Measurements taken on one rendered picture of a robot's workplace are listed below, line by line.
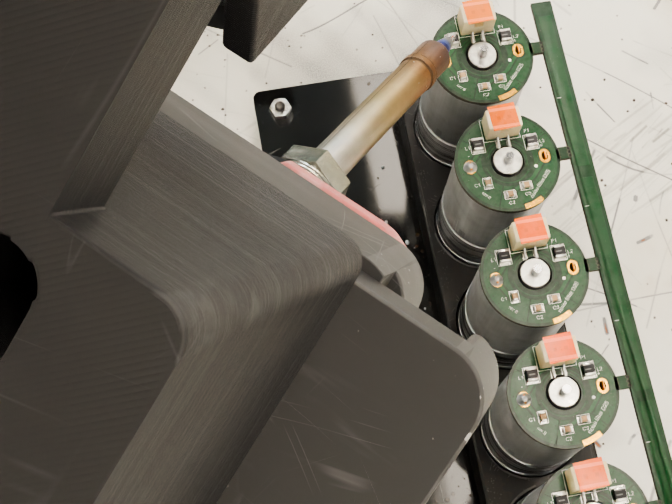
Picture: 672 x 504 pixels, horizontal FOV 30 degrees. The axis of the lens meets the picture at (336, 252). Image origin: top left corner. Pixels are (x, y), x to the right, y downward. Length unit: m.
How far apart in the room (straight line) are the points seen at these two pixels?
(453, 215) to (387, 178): 0.04
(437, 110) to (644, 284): 0.08
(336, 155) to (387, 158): 0.10
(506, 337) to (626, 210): 0.08
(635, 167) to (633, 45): 0.04
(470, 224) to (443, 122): 0.03
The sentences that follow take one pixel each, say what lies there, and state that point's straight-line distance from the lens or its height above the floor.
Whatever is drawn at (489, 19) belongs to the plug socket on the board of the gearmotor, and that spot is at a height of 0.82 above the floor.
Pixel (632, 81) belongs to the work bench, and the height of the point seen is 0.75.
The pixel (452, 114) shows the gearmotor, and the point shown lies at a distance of 0.31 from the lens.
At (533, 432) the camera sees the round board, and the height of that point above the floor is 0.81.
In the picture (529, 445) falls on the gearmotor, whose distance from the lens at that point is 0.29.
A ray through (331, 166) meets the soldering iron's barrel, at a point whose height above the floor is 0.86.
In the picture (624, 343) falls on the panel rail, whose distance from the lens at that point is 0.29.
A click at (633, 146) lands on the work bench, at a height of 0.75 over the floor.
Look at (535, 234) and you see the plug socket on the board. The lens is 0.29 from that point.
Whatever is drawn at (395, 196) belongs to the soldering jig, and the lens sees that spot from 0.35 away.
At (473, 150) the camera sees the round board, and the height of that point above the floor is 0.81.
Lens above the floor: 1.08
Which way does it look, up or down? 72 degrees down
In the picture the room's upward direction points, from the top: 6 degrees clockwise
